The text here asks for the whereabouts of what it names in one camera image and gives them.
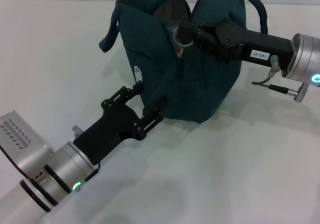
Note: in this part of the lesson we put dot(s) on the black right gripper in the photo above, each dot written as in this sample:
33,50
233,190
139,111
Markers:
257,44

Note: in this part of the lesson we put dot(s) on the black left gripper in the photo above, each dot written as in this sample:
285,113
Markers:
110,129

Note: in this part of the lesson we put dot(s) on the dark teal fabric lunch bag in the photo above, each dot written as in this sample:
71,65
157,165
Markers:
175,89

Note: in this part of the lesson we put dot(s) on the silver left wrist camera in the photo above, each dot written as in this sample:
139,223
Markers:
22,141

